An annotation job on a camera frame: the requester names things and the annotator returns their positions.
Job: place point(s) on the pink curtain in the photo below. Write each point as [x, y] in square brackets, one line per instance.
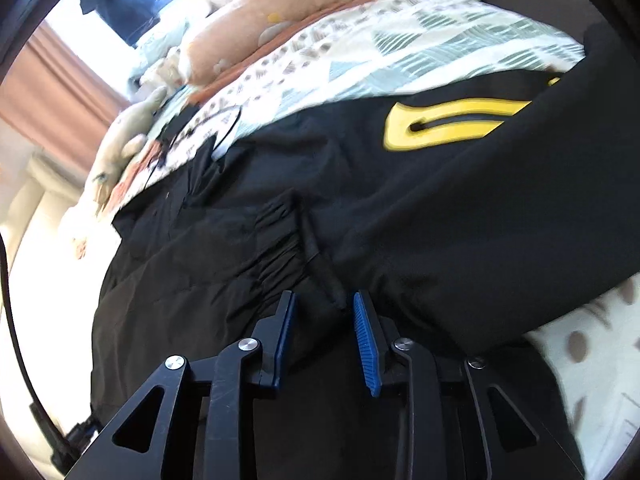
[50, 90]

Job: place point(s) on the dark hanging clothing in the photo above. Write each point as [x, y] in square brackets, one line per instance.
[125, 5]

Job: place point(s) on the black garment with yellow print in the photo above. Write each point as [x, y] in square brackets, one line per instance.
[400, 210]

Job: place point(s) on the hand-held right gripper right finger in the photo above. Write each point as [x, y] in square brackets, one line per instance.
[365, 345]

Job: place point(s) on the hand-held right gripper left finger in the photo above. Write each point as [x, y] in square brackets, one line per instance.
[286, 340]

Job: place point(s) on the beige plush toy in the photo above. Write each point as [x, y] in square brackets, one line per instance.
[165, 67]

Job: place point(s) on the cream padded furniture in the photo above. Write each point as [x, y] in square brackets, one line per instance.
[35, 195]

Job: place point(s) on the cream plush toy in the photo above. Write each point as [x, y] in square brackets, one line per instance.
[125, 130]

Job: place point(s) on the patterned white quilt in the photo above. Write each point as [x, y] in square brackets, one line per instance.
[400, 45]

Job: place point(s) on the orange pillow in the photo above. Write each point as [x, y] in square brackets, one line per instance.
[240, 25]

